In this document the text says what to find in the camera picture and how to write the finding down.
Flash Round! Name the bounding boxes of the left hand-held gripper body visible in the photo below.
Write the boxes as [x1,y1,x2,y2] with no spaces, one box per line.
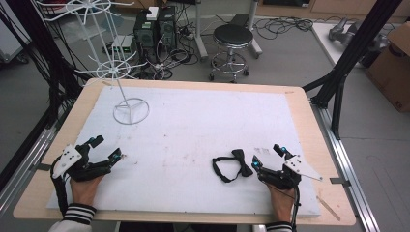
[51,143,113,183]

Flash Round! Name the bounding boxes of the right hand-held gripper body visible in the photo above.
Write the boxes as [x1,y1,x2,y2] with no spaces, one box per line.
[257,154,324,191]

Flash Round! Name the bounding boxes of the black bow tie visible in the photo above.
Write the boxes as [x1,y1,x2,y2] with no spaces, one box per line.
[211,148,255,185]

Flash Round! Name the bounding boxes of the person's left hand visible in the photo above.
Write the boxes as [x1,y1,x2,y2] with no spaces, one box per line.
[70,175,105,208]

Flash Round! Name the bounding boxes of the person's right hand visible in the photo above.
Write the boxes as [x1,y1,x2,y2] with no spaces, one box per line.
[266,184,296,223]

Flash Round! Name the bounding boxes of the thin wooden stick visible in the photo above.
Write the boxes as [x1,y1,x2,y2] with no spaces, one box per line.
[315,194,341,222]

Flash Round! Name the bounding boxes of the person's left striped sleeve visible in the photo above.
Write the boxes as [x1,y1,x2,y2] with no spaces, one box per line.
[47,202,98,232]

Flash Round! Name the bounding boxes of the person's striped sleeve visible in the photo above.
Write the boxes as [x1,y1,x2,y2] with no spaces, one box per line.
[264,220,293,232]
[47,202,98,232]

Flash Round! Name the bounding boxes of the person's right striped sleeve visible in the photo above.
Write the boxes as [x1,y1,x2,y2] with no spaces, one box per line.
[264,220,293,232]

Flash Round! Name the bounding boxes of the white foam mat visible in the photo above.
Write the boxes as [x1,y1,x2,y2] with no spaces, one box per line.
[45,84,322,218]

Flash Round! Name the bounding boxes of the white and green device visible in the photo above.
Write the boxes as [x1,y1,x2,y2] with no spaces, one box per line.
[111,34,136,55]

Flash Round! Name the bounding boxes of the black computer tower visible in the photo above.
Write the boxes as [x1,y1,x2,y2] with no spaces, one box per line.
[157,5,178,52]
[132,10,160,63]

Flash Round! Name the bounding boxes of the white platform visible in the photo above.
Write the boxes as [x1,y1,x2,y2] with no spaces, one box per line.
[310,21,398,70]

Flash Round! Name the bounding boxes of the grey desk leg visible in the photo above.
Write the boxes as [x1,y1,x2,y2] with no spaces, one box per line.
[247,0,264,60]
[192,0,210,63]

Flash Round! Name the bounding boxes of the black round stool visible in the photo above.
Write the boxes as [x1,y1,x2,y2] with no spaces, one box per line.
[208,23,255,84]

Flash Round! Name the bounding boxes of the brown cardboard box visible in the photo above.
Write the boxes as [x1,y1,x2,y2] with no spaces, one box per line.
[365,21,410,114]

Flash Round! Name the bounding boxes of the black foot pedal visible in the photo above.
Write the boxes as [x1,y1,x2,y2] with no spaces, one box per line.
[229,13,249,29]

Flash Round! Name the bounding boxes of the white box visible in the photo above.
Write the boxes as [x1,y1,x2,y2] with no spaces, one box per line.
[145,6,160,22]

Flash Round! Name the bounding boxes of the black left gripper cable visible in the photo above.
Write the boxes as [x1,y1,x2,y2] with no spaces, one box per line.
[49,156,71,218]

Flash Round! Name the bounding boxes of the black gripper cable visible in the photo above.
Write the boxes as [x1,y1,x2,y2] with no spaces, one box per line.
[270,182,302,232]
[49,156,71,218]

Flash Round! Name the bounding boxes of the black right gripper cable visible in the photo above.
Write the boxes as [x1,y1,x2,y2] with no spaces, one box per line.
[270,182,302,232]

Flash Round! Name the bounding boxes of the aluminium rail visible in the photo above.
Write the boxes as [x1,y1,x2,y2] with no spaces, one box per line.
[309,100,382,232]
[0,127,57,216]

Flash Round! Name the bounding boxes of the white wire display rack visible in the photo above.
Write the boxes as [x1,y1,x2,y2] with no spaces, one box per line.
[36,0,151,127]

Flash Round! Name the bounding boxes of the black metal frame stand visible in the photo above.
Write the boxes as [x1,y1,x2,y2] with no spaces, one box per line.
[302,0,404,140]
[0,0,85,130]

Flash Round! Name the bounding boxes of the tangle of cables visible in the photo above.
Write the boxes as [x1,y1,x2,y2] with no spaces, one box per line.
[136,44,198,81]

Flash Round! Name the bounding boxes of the black floor cables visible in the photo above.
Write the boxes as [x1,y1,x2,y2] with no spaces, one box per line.
[253,14,314,41]

